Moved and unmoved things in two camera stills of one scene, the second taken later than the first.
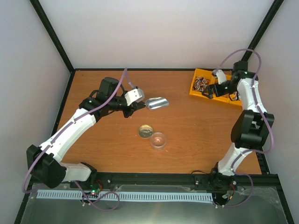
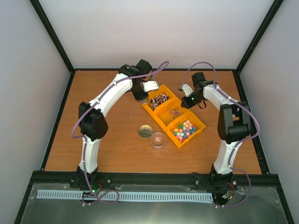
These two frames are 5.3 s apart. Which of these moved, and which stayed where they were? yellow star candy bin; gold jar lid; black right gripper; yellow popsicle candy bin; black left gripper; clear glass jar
Moved: yellow star candy bin; black right gripper; yellow popsicle candy bin; black left gripper
Stayed: clear glass jar; gold jar lid
